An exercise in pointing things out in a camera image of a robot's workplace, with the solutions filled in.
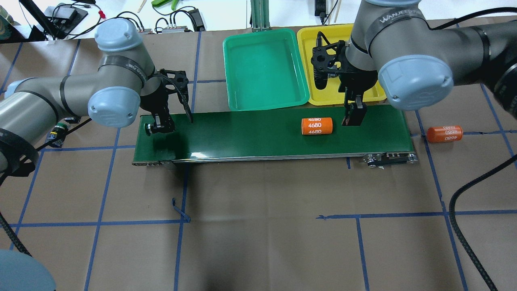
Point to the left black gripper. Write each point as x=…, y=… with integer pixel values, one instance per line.
x=152, y=98

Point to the green push button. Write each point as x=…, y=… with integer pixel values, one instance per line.
x=57, y=134

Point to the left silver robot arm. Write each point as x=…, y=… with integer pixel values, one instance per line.
x=75, y=202

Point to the black power adapter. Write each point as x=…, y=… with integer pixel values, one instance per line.
x=197, y=20

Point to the green conveyor belt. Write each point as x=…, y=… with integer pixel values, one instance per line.
x=382, y=138

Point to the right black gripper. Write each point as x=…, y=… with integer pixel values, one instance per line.
x=357, y=83

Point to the orange battery cell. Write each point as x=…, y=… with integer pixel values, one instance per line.
x=317, y=126
x=444, y=134

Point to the green handled reach grabber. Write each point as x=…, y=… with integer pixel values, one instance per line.
x=174, y=5

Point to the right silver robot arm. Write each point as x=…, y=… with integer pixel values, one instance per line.
x=417, y=66

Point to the black device box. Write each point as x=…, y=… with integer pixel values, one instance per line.
x=64, y=18

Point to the aluminium frame post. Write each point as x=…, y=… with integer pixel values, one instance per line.
x=260, y=20

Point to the green plastic tray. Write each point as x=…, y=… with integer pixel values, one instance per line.
x=264, y=71

